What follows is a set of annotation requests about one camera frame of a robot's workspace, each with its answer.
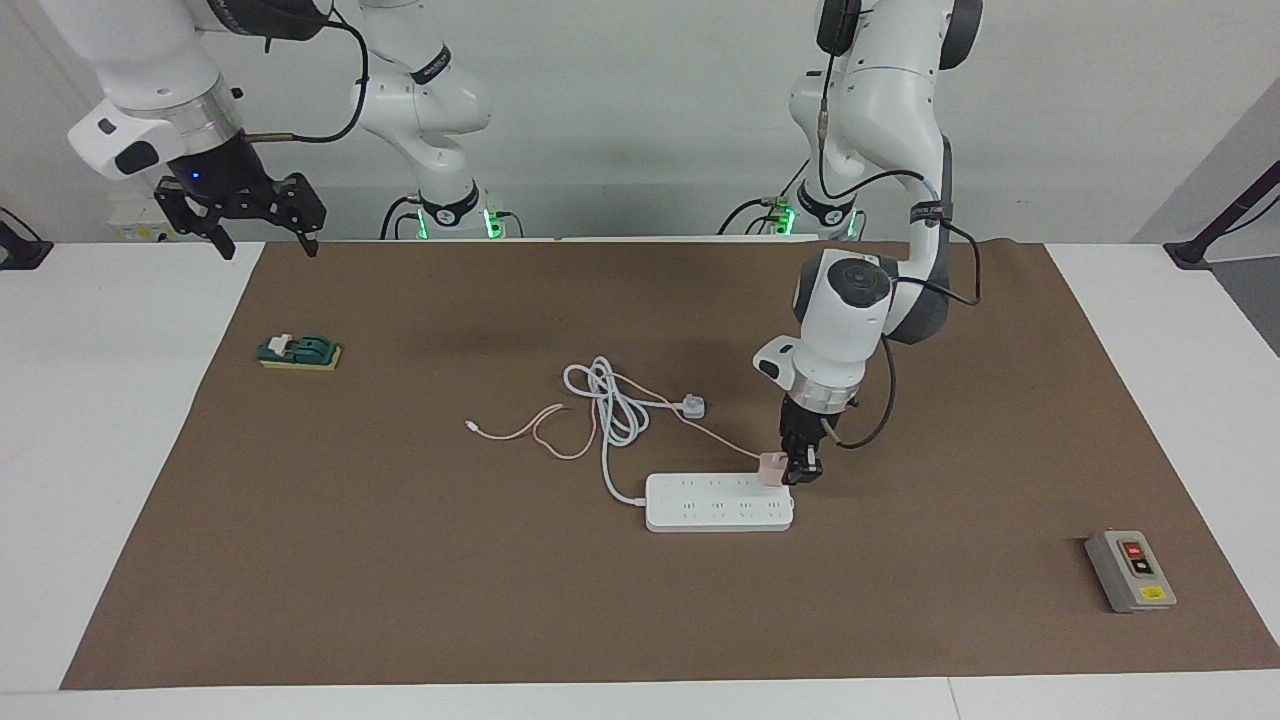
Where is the white wall box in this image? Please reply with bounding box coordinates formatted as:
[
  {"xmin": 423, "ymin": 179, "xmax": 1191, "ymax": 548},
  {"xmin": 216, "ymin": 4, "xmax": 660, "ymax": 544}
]
[{"xmin": 108, "ymin": 195, "xmax": 229, "ymax": 243}]

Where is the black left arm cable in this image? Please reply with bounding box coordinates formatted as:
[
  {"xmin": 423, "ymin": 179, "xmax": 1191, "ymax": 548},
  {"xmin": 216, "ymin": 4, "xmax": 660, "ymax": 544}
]
[{"xmin": 815, "ymin": 0, "xmax": 983, "ymax": 451}]

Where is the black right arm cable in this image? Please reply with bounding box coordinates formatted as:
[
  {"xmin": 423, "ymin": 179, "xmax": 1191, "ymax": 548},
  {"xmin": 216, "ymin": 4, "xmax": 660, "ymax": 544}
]
[{"xmin": 245, "ymin": 0, "xmax": 371, "ymax": 144}]

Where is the pink charging cable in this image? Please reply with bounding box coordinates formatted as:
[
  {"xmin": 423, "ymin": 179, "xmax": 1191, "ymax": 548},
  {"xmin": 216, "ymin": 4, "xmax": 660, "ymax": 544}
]
[{"xmin": 465, "ymin": 372, "xmax": 766, "ymax": 463}]

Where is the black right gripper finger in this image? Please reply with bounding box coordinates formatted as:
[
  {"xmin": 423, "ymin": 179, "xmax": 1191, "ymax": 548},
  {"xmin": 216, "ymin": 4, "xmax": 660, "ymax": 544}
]
[
  {"xmin": 154, "ymin": 178, "xmax": 238, "ymax": 262},
  {"xmin": 268, "ymin": 172, "xmax": 329, "ymax": 259}
]

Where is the grey on-off switch box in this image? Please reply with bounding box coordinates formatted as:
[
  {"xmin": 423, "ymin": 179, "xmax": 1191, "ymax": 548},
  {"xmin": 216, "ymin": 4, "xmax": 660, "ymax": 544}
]
[{"xmin": 1085, "ymin": 530, "xmax": 1178, "ymax": 614}]

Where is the black arm base cable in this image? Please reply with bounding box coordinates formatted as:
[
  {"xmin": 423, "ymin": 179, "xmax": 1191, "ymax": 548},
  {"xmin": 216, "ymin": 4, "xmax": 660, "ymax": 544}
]
[
  {"xmin": 718, "ymin": 155, "xmax": 813, "ymax": 238},
  {"xmin": 380, "ymin": 195, "xmax": 426, "ymax": 241}
]

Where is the white power cord with plug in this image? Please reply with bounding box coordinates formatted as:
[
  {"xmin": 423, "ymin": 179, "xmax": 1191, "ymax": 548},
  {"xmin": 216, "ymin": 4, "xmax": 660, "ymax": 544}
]
[{"xmin": 563, "ymin": 356, "xmax": 707, "ymax": 506}]

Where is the brown table mat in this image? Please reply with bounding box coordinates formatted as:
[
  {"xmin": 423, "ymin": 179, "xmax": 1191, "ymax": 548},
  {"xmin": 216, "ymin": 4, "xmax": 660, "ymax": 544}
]
[{"xmin": 60, "ymin": 238, "xmax": 1280, "ymax": 691}]

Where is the black clamp stand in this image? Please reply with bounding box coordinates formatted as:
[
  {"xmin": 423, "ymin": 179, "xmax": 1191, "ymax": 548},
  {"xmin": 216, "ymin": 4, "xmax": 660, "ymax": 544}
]
[
  {"xmin": 1163, "ymin": 160, "xmax": 1280, "ymax": 271},
  {"xmin": 0, "ymin": 207, "xmax": 53, "ymax": 271}
]

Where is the green knife switch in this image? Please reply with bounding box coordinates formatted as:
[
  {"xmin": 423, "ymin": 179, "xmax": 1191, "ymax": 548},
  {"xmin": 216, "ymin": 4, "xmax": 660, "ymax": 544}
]
[{"xmin": 257, "ymin": 333, "xmax": 343, "ymax": 373}]

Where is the white power strip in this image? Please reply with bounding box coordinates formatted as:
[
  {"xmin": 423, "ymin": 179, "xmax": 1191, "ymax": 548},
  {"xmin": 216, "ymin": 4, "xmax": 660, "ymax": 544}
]
[{"xmin": 645, "ymin": 472, "xmax": 796, "ymax": 533}]

